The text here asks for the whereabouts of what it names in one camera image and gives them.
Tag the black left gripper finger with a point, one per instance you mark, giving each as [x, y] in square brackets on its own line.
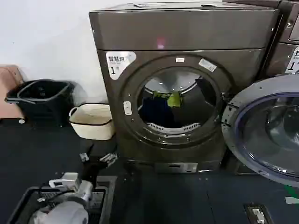
[108, 159]
[85, 156]

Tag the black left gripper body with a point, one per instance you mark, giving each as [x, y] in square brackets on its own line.
[93, 171]

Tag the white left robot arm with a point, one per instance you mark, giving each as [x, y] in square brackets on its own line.
[67, 212]

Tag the black slatted laundry basket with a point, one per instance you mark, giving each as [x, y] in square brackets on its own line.
[106, 193]

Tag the white woven basket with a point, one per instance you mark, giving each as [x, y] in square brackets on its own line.
[92, 123]

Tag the dark blue garment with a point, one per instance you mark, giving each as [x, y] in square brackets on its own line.
[156, 112]

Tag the green cloth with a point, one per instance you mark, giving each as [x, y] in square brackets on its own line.
[174, 99]

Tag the large white dryer label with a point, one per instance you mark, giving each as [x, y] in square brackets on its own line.
[118, 63]

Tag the pink-brown board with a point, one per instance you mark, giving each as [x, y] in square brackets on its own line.
[9, 79]

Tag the small white dryer sticker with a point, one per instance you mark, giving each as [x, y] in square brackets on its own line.
[207, 64]

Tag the grey dryer with open drum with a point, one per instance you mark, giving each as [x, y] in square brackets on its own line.
[187, 35]

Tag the round glass dryer door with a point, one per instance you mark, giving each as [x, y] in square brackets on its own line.
[264, 130]

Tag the green floor tape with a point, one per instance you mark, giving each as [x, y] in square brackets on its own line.
[292, 194]

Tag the white label with number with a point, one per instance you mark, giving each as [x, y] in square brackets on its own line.
[294, 60]

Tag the grey neighbouring dryer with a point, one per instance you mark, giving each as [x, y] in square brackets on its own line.
[288, 25]

